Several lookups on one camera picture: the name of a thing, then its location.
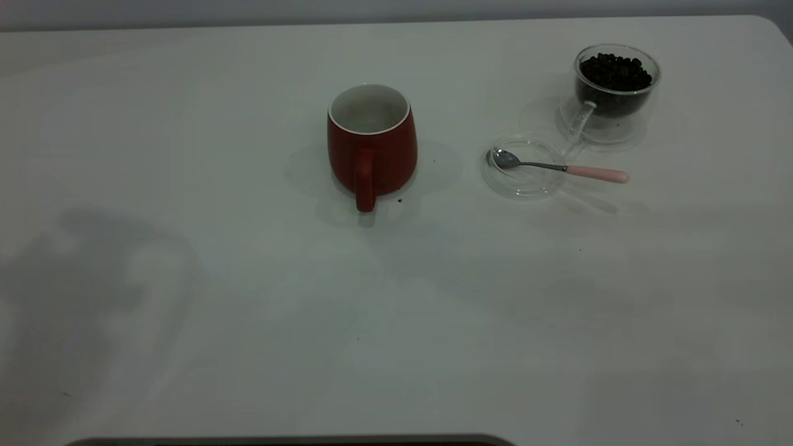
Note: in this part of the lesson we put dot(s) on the red ceramic mug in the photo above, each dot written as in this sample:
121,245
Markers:
387,158

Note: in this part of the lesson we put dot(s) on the dark coffee beans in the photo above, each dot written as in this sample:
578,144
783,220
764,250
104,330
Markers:
614,77

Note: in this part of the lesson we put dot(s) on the clear glass saucer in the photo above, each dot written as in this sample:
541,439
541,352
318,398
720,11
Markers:
523,184

